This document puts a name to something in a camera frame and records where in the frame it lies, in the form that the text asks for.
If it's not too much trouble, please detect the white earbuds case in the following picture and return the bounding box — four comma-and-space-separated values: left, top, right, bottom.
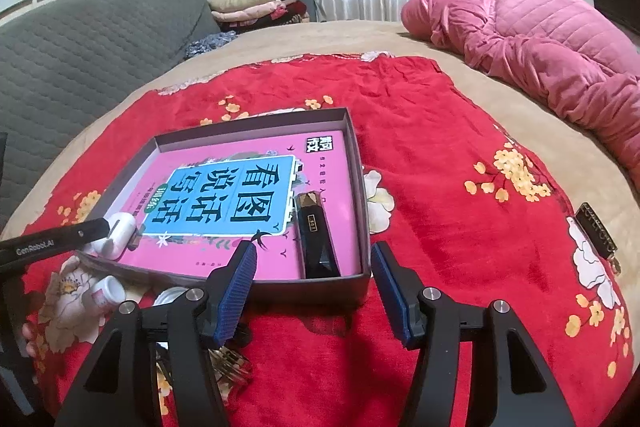
87, 212, 137, 261

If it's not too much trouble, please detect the stack of folded clothes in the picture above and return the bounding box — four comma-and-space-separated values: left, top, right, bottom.
207, 0, 319, 34

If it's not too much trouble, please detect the beige bed sheet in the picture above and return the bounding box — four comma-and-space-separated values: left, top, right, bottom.
1, 20, 639, 272

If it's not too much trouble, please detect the small white pill bottle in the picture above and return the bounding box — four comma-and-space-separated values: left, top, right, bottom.
81, 275, 126, 317

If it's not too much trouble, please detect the person's left hand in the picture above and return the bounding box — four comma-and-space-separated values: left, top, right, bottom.
22, 322, 38, 359

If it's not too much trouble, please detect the white plastic jar lid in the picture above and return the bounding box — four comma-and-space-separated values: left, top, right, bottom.
153, 286, 188, 307

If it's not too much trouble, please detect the blue patterned cloth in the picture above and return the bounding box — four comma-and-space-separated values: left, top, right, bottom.
183, 31, 238, 60

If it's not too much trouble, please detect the grey shallow cardboard box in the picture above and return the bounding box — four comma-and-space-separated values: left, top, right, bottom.
79, 108, 371, 306

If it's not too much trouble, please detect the red floral blanket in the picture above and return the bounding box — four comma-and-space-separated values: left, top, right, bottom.
35, 56, 634, 426

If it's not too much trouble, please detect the black faceted lighter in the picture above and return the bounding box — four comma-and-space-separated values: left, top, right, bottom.
295, 191, 341, 279

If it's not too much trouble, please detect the pink quilted duvet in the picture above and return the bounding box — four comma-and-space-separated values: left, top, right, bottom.
400, 0, 639, 181

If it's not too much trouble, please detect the metallic ring ornament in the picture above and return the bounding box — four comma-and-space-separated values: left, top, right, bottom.
155, 343, 250, 386

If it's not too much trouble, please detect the grey quilted sofa cover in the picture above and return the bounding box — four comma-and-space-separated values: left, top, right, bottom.
1, 0, 218, 222

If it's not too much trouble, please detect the pink Chinese picture book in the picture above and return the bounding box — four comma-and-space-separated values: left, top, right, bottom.
111, 130, 362, 281

